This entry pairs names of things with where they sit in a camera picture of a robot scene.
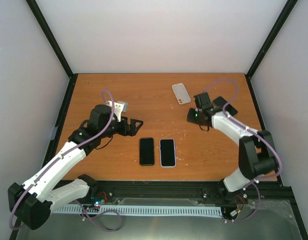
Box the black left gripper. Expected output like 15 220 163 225
99 115 143 138

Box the black phone case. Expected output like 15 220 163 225
139 137 155 167

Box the silver phone black screen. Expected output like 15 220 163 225
139 137 155 166

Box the teal phone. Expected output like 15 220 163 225
212 96 238 116

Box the cream phone case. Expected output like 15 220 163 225
171 83 191 105

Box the light blue phone case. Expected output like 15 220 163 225
159 138 177 168

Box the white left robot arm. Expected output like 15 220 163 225
7 101 144 230

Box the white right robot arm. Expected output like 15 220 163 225
187 108 282 201

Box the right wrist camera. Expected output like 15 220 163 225
194 92 214 111

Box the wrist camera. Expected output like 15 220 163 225
113 101 129 122
194 92 214 111

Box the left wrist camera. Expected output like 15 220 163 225
113 101 129 122

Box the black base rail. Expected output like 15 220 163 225
26 180 294 208

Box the light blue cable duct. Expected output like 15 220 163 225
55 204 222 218

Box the black frame post right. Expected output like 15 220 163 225
245 0 299 78

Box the black frame post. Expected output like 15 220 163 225
25 0 75 79
245 0 299 78

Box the black frame post left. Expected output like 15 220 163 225
25 0 75 79

